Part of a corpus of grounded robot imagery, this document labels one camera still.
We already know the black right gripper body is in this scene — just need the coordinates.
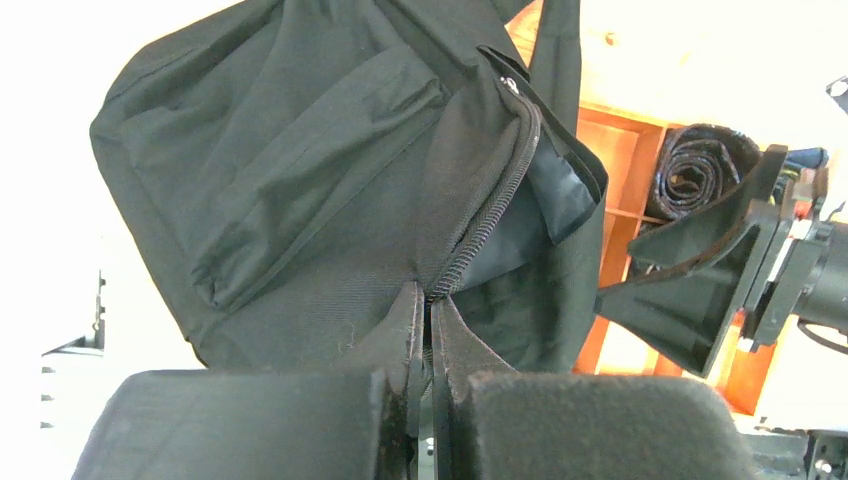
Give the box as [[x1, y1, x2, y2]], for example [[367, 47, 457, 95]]
[[737, 148, 835, 352]]

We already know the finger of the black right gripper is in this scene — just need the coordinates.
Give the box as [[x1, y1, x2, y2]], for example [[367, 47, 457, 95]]
[[594, 224, 762, 378], [627, 145, 788, 267]]

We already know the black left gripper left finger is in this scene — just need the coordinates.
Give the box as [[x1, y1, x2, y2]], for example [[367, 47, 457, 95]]
[[74, 283, 425, 479]]

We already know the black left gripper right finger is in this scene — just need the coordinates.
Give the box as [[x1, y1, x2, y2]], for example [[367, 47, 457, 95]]
[[431, 300, 754, 479]]

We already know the black fabric backpack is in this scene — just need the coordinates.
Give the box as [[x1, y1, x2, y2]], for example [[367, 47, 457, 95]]
[[90, 1, 608, 372]]

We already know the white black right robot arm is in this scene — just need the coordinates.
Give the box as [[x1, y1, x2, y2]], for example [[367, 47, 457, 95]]
[[594, 145, 847, 377]]

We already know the black rolled belt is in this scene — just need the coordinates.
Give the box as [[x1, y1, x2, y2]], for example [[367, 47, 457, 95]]
[[645, 123, 761, 221]]

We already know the wooden compartment organizer tray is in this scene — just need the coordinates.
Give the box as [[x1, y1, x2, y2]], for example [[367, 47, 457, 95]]
[[573, 101, 775, 419]]

